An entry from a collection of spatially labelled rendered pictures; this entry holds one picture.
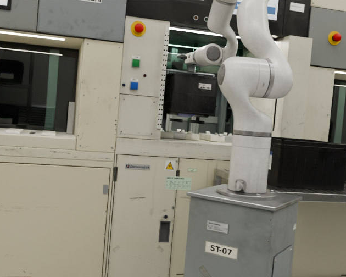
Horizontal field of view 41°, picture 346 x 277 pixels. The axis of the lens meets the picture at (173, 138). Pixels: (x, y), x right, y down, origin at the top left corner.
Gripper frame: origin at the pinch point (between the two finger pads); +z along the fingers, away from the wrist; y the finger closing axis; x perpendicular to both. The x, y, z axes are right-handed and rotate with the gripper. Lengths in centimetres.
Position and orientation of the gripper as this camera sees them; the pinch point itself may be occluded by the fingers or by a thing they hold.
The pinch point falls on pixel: (191, 60)
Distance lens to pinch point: 223.7
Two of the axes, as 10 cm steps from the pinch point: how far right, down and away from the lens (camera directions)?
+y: 9.7, 0.7, 2.5
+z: -2.5, -0.7, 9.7
